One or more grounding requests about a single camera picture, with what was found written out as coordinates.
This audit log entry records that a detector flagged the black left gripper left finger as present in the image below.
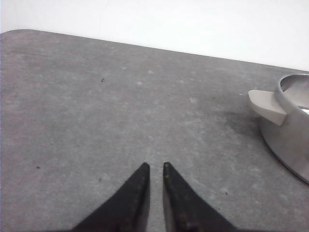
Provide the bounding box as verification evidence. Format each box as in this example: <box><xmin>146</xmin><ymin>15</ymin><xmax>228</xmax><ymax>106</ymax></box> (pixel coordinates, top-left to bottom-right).
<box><xmin>72</xmin><ymin>162</ymin><xmax>150</xmax><ymax>232</ymax></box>

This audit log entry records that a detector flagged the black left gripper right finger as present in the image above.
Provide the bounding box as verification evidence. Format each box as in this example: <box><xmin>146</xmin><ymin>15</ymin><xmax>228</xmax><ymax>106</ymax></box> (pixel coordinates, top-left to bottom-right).
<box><xmin>163</xmin><ymin>162</ymin><xmax>237</xmax><ymax>232</ymax></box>

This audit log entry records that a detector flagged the stainless steel pot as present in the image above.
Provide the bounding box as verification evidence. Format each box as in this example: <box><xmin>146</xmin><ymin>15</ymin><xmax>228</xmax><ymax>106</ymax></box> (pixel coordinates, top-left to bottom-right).
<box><xmin>248</xmin><ymin>74</ymin><xmax>309</xmax><ymax>182</ymax></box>

